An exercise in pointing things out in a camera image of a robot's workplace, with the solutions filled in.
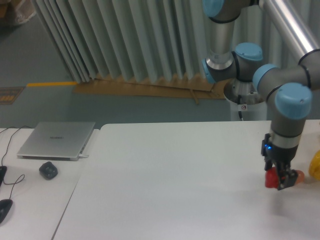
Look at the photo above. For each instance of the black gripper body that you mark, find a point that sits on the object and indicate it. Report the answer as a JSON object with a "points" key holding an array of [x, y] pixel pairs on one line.
{"points": [[279, 148]]}

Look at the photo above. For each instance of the red bell pepper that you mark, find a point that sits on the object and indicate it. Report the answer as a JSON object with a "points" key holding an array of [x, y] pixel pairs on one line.
{"points": [[271, 178]]}

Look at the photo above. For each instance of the black computer mouse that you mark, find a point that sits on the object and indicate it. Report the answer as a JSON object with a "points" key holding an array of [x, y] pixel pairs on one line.
{"points": [[5, 207]]}

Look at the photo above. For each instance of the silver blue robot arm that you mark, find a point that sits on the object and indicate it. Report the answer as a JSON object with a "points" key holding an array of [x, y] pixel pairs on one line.
{"points": [[287, 92]]}

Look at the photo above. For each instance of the yellow bell pepper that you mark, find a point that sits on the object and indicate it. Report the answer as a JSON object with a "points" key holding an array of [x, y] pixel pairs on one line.
{"points": [[314, 166]]}

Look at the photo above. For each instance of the brown egg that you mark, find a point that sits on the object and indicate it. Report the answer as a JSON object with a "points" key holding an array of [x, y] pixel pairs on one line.
{"points": [[300, 177]]}

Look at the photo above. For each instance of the flat brown cardboard sheet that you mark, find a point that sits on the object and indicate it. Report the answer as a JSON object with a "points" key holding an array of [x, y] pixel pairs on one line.
{"points": [[195, 88]]}

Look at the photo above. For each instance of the white laptop plug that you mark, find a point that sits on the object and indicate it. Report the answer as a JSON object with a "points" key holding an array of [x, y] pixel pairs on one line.
{"points": [[81, 156]]}

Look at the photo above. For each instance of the pale green pleated curtain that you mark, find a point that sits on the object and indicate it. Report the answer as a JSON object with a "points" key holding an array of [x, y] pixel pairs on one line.
{"points": [[162, 40]]}

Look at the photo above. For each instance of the black earbud case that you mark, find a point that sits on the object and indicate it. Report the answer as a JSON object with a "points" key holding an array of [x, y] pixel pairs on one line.
{"points": [[48, 170]]}

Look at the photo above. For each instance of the silver closed laptop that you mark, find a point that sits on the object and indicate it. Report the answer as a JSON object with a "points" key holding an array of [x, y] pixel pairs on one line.
{"points": [[57, 140]]}

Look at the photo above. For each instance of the black keyboard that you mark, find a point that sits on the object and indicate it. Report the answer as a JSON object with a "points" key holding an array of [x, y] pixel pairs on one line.
{"points": [[3, 170]]}

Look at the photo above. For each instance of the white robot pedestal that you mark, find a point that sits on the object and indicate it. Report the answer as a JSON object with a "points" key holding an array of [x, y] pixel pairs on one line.
{"points": [[244, 101]]}

